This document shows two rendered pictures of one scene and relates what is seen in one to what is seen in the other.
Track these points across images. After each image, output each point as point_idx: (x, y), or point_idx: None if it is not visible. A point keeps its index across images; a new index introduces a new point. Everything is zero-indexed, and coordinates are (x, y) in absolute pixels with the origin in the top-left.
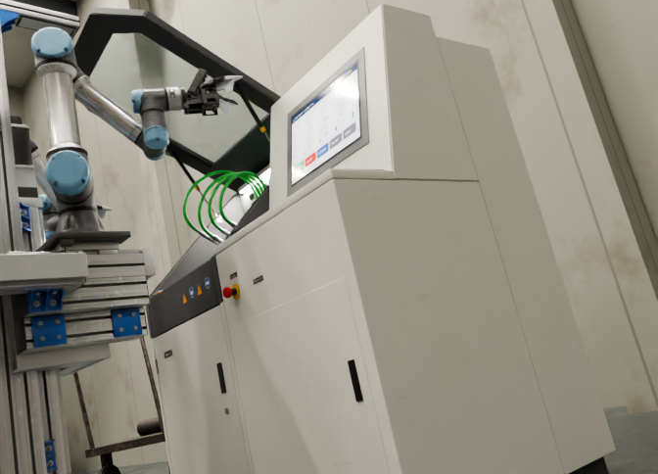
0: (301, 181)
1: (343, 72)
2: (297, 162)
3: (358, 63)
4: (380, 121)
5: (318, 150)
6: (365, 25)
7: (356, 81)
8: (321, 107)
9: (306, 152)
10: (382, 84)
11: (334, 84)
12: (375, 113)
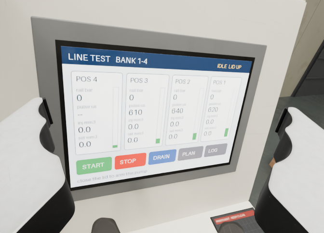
0: (101, 187)
1: (226, 57)
2: (88, 153)
3: (253, 65)
4: (252, 156)
5: (153, 153)
6: (279, 11)
7: (243, 91)
8: (169, 84)
9: (121, 146)
10: (268, 118)
11: (205, 63)
12: (251, 144)
